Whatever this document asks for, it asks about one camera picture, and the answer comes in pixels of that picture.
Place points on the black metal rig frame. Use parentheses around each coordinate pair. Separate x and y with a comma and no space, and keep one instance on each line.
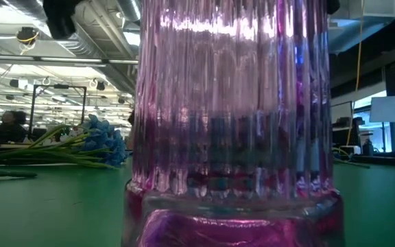
(33,109)

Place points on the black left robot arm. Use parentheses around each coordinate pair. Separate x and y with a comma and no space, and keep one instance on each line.
(60,17)

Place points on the white panel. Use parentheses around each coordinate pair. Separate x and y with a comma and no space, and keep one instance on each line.
(387,109)

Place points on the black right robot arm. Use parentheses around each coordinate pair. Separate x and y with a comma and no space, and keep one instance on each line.
(333,5)

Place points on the green table mat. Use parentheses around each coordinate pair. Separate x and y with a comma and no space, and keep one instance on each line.
(46,212)

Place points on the person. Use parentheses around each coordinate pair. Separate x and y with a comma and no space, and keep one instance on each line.
(9,132)

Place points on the pink ribbed glass vase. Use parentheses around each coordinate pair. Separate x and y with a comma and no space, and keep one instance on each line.
(231,103)

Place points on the blue flower bunch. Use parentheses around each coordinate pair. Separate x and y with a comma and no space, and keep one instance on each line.
(105,140)

